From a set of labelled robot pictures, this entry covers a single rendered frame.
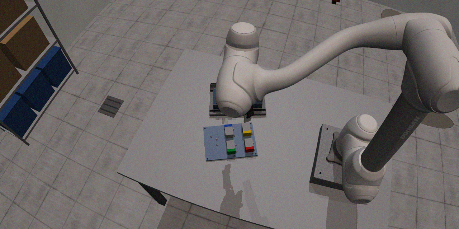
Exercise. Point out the grey metal blank with green end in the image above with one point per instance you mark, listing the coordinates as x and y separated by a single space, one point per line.
230 147

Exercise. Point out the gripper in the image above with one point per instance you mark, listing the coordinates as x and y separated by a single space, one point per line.
247 116

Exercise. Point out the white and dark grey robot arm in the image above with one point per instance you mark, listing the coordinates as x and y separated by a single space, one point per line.
430 84

